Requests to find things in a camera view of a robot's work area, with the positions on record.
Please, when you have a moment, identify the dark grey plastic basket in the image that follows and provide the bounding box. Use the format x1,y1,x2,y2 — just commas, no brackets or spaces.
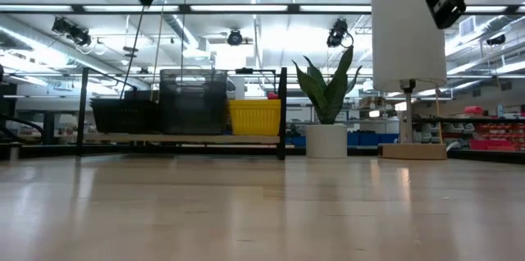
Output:
89,89,160,135
158,68,229,104
158,96,229,135

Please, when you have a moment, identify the yellow slotted plastic basket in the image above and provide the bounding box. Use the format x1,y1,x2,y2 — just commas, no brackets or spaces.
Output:
228,107,282,136
227,98,282,111

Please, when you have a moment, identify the white lamp with wooden base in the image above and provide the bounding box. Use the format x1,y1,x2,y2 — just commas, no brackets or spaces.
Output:
370,0,449,161

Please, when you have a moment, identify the black bent tube stand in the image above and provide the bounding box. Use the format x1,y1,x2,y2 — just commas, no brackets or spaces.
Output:
235,66,280,94

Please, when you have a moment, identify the rack with red bins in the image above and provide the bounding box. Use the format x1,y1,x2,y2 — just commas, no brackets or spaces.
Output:
413,104,525,153

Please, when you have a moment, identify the snake plant in white pot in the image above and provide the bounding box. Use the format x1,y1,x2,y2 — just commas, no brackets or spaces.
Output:
291,46,363,160

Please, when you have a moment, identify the row of blue bins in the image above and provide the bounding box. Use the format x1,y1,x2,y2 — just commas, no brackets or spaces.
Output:
286,130,401,149

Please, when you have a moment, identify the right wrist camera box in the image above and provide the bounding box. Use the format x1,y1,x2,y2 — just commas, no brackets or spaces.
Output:
425,0,468,30

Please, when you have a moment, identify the thin black cable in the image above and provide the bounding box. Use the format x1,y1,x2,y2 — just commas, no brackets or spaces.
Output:
120,4,147,100

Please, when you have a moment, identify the black overhead frame bar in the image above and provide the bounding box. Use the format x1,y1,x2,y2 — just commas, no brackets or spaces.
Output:
0,3,525,16

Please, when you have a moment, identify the wooden shelf with black frame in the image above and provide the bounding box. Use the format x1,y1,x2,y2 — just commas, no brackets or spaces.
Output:
75,66,288,161

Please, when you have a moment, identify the black looped cable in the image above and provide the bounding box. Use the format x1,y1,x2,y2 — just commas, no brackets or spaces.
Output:
0,113,47,144

